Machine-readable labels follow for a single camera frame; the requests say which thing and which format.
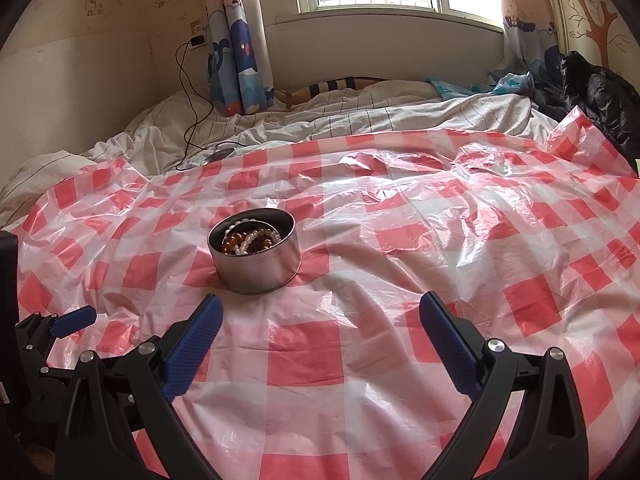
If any red white checkered plastic sheet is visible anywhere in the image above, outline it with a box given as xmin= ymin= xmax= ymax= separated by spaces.
xmin=10 ymin=105 xmax=640 ymax=480

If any white bead bracelet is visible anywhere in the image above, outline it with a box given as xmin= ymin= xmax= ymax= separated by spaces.
xmin=225 ymin=227 xmax=281 ymax=257

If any striped pillow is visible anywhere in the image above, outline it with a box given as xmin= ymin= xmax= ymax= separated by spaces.
xmin=280 ymin=76 xmax=391 ymax=106

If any pink cartoon curtain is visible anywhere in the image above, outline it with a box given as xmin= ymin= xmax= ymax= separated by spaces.
xmin=495 ymin=0 xmax=566 ymax=86

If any amber bead bracelet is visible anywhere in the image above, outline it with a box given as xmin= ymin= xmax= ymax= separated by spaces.
xmin=222 ymin=232 xmax=281 ymax=256

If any blue plastic bag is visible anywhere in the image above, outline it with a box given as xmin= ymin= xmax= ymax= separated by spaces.
xmin=427 ymin=71 xmax=536 ymax=98

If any round metal tin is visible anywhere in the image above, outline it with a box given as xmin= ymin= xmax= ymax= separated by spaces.
xmin=207 ymin=208 xmax=302 ymax=294

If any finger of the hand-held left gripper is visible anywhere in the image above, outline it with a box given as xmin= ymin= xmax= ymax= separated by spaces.
xmin=20 ymin=345 xmax=76 ymax=411
xmin=15 ymin=305 xmax=98 ymax=347

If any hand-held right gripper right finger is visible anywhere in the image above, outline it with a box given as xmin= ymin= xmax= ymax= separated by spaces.
xmin=419 ymin=291 xmax=588 ymax=480

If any black puffer jacket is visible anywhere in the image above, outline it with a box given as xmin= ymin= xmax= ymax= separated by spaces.
xmin=532 ymin=51 xmax=640 ymax=161

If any white striped duvet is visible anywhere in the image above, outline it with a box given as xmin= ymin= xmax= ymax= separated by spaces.
xmin=0 ymin=80 xmax=566 ymax=216

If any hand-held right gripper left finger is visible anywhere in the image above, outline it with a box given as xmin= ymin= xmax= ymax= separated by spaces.
xmin=55 ymin=294 xmax=224 ymax=480

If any black charger cable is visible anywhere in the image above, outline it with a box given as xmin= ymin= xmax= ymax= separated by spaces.
xmin=176 ymin=40 xmax=236 ymax=171

